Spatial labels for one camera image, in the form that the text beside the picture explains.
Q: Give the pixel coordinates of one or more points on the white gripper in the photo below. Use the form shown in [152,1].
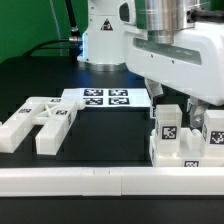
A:
[193,65]

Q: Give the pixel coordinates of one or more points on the white chair seat part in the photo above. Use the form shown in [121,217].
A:
[192,152]

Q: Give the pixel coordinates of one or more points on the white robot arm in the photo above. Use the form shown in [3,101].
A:
[171,43]

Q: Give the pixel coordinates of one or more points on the white marker base plate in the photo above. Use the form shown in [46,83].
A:
[110,97]

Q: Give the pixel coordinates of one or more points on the white front rail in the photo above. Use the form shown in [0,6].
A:
[127,181]

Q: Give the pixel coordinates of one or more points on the white chair back frame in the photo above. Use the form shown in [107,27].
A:
[54,115]

